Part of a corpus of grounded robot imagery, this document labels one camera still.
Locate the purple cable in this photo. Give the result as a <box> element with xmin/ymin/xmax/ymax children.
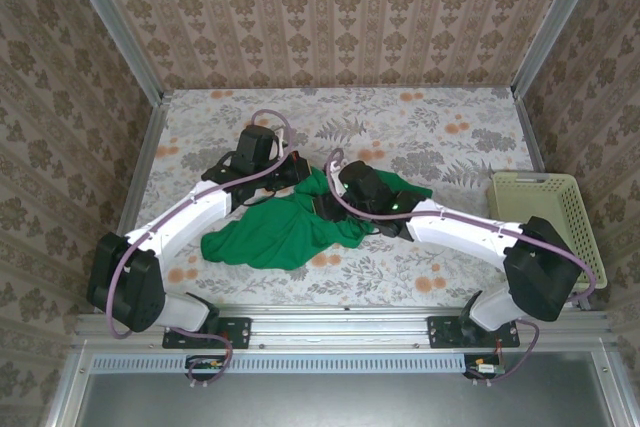
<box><xmin>107</xmin><ymin>109</ymin><xmax>294</xmax><ymax>391</ymax></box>
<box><xmin>324</xmin><ymin>148</ymin><xmax>599</xmax><ymax>388</ymax></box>

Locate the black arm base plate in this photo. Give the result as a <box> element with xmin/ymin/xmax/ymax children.
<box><xmin>161</xmin><ymin>315</ymin><xmax>252</xmax><ymax>350</ymax></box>
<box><xmin>426</xmin><ymin>315</ymin><xmax>521</xmax><ymax>350</ymax></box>

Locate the grey metal sheet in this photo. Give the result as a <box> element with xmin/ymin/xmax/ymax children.
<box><xmin>74</xmin><ymin>350</ymin><xmax>621</xmax><ymax>427</ymax></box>

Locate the floral patterned tablecloth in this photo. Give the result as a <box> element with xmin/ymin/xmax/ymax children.
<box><xmin>112</xmin><ymin>86</ymin><xmax>581</xmax><ymax>309</ymax></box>

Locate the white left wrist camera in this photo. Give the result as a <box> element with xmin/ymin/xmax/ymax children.
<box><xmin>272</xmin><ymin>129</ymin><xmax>292</xmax><ymax>158</ymax></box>

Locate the long aluminium mounting rail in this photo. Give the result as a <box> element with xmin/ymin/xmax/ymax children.
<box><xmin>73</xmin><ymin>302</ymin><xmax>612</xmax><ymax>350</ymax></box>

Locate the small circuit board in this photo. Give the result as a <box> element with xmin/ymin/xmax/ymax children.
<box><xmin>469</xmin><ymin>355</ymin><xmax>504</xmax><ymax>377</ymax></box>
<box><xmin>185</xmin><ymin>354</ymin><xmax>226</xmax><ymax>373</ymax></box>

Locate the aluminium frame bar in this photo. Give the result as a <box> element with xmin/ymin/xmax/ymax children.
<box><xmin>42</xmin><ymin>341</ymin><xmax>94</xmax><ymax>427</ymax></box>
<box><xmin>589</xmin><ymin>346</ymin><xmax>640</xmax><ymax>427</ymax></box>

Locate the aluminium frame post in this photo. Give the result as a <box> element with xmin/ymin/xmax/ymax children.
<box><xmin>56</xmin><ymin>0</ymin><xmax>167</xmax><ymax>106</ymax></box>
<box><xmin>510</xmin><ymin>0</ymin><xmax>610</xmax><ymax>98</ymax></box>

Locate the pale green plastic basket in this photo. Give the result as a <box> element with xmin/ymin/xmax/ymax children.
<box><xmin>487</xmin><ymin>171</ymin><xmax>609</xmax><ymax>294</ymax></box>

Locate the grey slotted cable duct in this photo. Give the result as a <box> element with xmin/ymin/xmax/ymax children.
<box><xmin>91</xmin><ymin>352</ymin><xmax>475</xmax><ymax>375</ymax></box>

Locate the green t-shirt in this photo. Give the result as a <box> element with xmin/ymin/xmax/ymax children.
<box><xmin>199</xmin><ymin>168</ymin><xmax>434</xmax><ymax>272</ymax></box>

